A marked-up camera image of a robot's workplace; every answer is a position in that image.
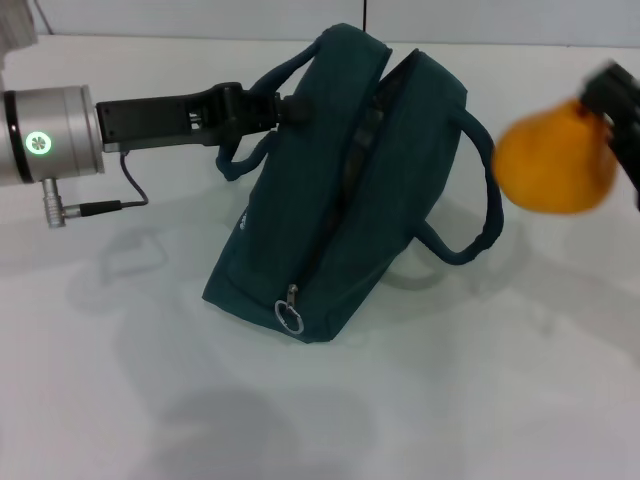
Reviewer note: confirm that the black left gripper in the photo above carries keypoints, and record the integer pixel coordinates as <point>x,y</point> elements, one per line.
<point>150,122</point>

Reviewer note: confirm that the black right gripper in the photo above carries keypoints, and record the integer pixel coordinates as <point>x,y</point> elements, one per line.
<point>630,150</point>

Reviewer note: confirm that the orange pear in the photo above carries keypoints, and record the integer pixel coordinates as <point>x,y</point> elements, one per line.
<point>555,160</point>

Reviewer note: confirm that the dark blue fabric bag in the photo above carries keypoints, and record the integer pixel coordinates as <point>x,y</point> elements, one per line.
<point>400,190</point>

